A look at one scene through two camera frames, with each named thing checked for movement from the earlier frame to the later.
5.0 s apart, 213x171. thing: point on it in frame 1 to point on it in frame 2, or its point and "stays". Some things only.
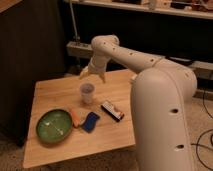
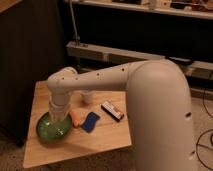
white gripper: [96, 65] to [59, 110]
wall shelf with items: [189, 8] stays
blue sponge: [90, 122] stays
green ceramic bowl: [54, 126] stays
